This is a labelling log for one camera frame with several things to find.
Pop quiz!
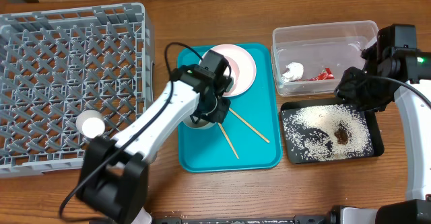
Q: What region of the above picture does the grey metal bowl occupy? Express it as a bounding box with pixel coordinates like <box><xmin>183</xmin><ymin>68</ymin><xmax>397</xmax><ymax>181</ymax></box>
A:
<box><xmin>183</xmin><ymin>118</ymin><xmax>214</xmax><ymax>130</ymax></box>

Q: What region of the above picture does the wooden chopstick right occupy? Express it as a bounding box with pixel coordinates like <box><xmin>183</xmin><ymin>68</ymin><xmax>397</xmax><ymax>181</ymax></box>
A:
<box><xmin>229</xmin><ymin>108</ymin><xmax>270</xmax><ymax>143</ymax></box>

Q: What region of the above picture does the grey plastic dish rack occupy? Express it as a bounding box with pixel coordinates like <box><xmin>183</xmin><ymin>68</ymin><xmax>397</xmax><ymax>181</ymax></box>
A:
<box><xmin>1</xmin><ymin>3</ymin><xmax>155</xmax><ymax>178</ymax></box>

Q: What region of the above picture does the small pink bowl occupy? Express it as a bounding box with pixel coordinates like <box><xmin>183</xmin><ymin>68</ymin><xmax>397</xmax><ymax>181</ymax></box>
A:
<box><xmin>224</xmin><ymin>56</ymin><xmax>240</xmax><ymax>97</ymax></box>

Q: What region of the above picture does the black food waste tray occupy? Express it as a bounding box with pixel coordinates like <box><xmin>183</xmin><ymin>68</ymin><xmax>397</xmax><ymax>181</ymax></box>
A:
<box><xmin>279</xmin><ymin>98</ymin><xmax>385</xmax><ymax>165</ymax></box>

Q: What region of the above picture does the food scraps and rice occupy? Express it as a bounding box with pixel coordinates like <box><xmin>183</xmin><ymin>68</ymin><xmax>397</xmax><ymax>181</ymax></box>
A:
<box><xmin>281</xmin><ymin>104</ymin><xmax>374</xmax><ymax>161</ymax></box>

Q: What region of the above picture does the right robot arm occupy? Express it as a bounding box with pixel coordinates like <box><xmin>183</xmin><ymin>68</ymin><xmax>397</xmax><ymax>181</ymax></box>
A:
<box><xmin>327</xmin><ymin>46</ymin><xmax>430</xmax><ymax>223</ymax></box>

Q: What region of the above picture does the white paper cup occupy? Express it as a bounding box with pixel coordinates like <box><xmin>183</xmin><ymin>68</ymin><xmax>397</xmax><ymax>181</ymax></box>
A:
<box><xmin>75</xmin><ymin>110</ymin><xmax>105</xmax><ymax>139</ymax></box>

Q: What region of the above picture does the teal serving tray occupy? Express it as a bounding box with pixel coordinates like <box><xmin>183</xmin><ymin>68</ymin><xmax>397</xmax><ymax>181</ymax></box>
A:
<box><xmin>178</xmin><ymin>43</ymin><xmax>282</xmax><ymax>173</ymax></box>

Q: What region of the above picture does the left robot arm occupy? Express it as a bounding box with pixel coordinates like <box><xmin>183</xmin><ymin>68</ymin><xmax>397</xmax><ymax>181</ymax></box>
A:
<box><xmin>72</xmin><ymin>64</ymin><xmax>233</xmax><ymax>223</ymax></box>

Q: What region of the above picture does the large white plate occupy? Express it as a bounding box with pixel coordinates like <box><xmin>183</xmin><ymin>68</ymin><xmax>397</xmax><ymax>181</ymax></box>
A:
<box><xmin>211</xmin><ymin>44</ymin><xmax>257</xmax><ymax>94</ymax></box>

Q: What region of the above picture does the white tissue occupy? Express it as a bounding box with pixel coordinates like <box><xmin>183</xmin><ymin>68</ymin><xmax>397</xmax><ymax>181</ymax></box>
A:
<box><xmin>281</xmin><ymin>62</ymin><xmax>304</xmax><ymax>83</ymax></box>

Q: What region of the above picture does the wooden chopstick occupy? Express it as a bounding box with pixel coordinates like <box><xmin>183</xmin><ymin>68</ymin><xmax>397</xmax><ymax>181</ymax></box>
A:
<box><xmin>218</xmin><ymin>123</ymin><xmax>240</xmax><ymax>159</ymax></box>
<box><xmin>229</xmin><ymin>108</ymin><xmax>270</xmax><ymax>143</ymax></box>

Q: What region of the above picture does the red snack wrapper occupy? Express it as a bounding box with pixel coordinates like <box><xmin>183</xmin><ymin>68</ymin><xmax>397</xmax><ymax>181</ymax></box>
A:
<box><xmin>307</xmin><ymin>68</ymin><xmax>334</xmax><ymax>81</ymax></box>

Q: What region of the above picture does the wooden chopstick left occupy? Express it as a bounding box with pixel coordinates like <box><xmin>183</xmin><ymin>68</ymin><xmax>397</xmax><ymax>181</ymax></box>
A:
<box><xmin>218</xmin><ymin>123</ymin><xmax>240</xmax><ymax>159</ymax></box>

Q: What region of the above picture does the clear plastic waste bin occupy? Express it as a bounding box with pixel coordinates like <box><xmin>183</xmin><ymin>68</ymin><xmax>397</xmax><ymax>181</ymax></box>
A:
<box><xmin>271</xmin><ymin>20</ymin><xmax>378</xmax><ymax>97</ymax></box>

